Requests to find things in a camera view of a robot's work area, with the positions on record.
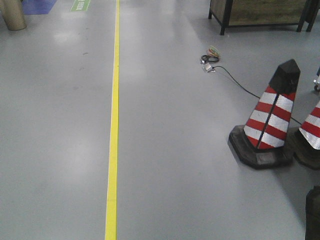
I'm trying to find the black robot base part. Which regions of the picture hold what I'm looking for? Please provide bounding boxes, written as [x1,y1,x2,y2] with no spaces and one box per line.
[305,185,320,240]

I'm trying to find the left striped traffic cone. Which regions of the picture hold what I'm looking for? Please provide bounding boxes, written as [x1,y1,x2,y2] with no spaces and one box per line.
[229,59,301,170]

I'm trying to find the striped traffic cone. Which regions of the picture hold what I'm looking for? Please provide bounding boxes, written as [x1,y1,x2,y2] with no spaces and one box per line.
[229,59,301,170]
[293,101,320,170]

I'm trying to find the wooden black framed cabinet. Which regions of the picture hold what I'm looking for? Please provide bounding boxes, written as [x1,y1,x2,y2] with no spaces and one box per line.
[208,0,320,36]

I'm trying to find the right striped traffic cone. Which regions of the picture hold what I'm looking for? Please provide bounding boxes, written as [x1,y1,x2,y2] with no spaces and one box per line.
[293,101,320,170]

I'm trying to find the beige cylindrical pillar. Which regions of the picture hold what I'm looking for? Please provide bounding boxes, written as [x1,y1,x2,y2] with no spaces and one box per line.
[0,0,27,31]

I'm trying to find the black floor power cable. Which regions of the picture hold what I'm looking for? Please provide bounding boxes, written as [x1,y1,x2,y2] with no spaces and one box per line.
[212,65,303,125]

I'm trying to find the coiled cables with plug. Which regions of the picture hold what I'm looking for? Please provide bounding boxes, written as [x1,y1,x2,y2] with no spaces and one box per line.
[199,44,222,74]

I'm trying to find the red metal cart frame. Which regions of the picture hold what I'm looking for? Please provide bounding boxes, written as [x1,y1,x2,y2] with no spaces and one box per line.
[313,68,320,93]

